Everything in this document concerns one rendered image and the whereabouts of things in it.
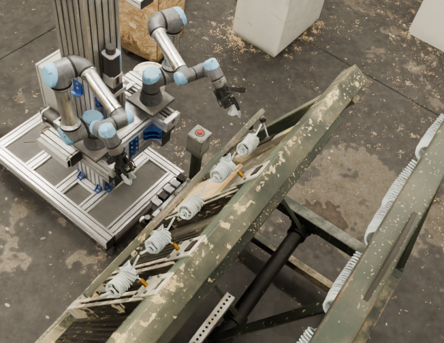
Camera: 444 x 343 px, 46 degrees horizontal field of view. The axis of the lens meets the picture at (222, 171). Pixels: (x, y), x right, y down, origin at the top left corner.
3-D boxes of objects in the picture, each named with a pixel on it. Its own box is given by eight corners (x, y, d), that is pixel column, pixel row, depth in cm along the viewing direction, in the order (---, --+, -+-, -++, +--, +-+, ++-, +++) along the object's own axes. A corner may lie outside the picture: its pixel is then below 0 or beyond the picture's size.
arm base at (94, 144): (77, 141, 317) (75, 130, 309) (96, 127, 325) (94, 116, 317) (95, 154, 313) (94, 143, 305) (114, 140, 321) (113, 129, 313)
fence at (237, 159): (211, 174, 334) (207, 169, 333) (308, 126, 256) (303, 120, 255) (207, 179, 331) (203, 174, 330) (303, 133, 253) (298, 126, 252)
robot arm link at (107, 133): (107, 119, 254) (115, 124, 248) (116, 137, 260) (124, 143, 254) (93, 127, 251) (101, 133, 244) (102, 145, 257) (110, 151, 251)
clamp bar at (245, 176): (161, 227, 306) (133, 197, 302) (286, 180, 209) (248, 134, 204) (150, 239, 301) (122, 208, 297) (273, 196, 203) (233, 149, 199)
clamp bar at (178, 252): (110, 281, 283) (80, 249, 279) (225, 256, 185) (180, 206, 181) (97, 295, 278) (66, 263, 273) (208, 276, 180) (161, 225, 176)
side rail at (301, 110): (239, 157, 348) (229, 145, 346) (360, 97, 258) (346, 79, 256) (234, 162, 345) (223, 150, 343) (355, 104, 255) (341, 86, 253)
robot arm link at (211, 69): (210, 56, 287) (218, 56, 279) (219, 75, 291) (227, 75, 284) (199, 64, 284) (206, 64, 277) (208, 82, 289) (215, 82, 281)
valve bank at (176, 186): (178, 182, 365) (180, 161, 346) (195, 193, 361) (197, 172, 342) (131, 231, 338) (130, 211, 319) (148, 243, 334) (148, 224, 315)
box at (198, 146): (195, 140, 366) (197, 123, 351) (209, 149, 362) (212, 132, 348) (185, 150, 359) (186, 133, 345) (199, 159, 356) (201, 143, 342)
